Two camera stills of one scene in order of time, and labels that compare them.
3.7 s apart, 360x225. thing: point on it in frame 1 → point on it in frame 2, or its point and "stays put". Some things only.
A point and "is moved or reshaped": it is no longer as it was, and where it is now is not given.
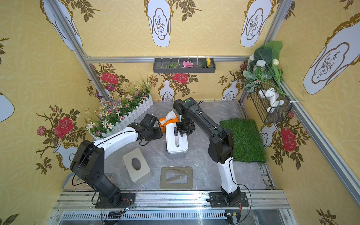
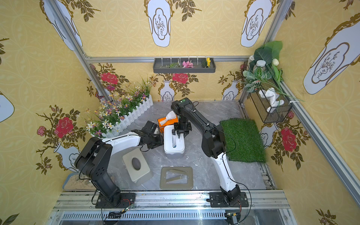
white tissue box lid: (170, 142) is moved or reshaped
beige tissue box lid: (137, 166) stays put
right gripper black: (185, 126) stays put
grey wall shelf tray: (184, 65) stays put
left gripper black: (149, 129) → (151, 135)
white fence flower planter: (119, 109) stays put
